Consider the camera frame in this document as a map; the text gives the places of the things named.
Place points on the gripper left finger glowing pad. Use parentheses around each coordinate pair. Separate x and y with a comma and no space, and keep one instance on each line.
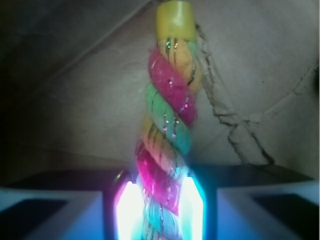
(71,205)

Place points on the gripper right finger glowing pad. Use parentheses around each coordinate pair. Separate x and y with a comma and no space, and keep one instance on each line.
(249,202)

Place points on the brown paper bag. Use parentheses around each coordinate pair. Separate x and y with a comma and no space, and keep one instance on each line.
(73,75)

